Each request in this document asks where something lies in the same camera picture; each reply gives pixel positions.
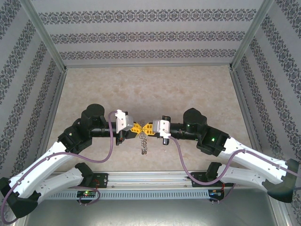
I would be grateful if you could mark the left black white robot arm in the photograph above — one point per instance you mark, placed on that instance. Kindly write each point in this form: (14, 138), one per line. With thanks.
(35, 169)

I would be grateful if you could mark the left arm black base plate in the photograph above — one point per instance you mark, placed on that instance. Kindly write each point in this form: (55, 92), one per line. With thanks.
(103, 180)

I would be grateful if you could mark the aluminium side rail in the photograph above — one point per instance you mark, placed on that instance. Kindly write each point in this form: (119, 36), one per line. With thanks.
(54, 106)
(244, 106)

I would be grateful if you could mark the grey metal panel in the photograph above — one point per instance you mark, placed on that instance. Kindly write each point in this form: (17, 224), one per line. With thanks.
(150, 214)

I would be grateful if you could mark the aluminium mounting rail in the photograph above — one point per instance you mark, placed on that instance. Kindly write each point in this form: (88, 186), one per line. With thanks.
(150, 179)

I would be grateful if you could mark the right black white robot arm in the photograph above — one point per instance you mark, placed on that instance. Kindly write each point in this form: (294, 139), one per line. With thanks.
(254, 155)

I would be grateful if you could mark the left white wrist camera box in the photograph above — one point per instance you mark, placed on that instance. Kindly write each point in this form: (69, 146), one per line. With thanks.
(122, 122)

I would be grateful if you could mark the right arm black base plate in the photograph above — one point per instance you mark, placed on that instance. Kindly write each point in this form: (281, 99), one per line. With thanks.
(197, 176)

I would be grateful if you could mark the aluminium frame post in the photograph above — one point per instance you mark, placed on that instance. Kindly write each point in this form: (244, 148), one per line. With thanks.
(250, 35)
(44, 35)

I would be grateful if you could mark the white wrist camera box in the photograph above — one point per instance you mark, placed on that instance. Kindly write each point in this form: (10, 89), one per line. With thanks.
(161, 127)
(122, 122)

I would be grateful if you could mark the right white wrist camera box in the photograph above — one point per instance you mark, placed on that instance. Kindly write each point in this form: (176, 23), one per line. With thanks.
(161, 127)

